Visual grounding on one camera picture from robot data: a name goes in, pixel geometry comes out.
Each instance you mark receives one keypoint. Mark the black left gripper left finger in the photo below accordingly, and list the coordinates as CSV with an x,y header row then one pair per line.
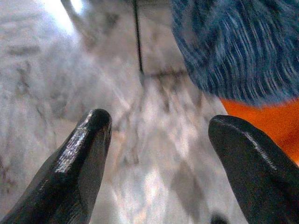
x,y
65,168

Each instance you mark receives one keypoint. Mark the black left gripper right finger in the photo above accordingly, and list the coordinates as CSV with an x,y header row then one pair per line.
x,y
257,168

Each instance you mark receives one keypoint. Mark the blue plaid garment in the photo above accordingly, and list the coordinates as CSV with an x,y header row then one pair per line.
x,y
233,46

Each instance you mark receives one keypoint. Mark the orange shirt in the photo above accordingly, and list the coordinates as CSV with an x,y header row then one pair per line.
x,y
275,121

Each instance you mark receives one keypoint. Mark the black metal drying rack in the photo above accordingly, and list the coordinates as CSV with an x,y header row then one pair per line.
x,y
139,35

